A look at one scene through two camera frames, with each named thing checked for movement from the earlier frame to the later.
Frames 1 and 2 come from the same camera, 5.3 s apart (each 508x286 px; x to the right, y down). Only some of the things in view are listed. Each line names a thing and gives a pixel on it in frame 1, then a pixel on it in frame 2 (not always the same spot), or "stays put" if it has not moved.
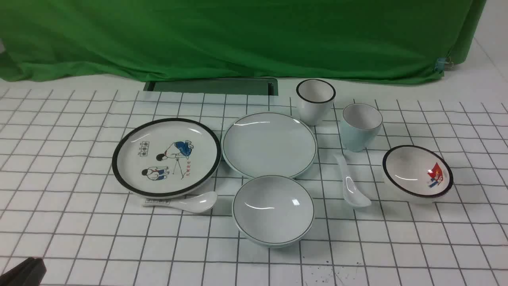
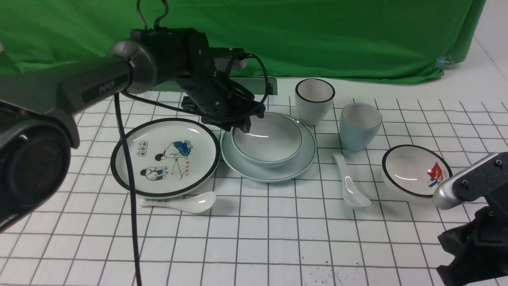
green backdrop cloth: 396,41 stays put
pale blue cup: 360,125 stays put
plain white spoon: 351,192 stays put
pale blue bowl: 272,211 -> 272,141
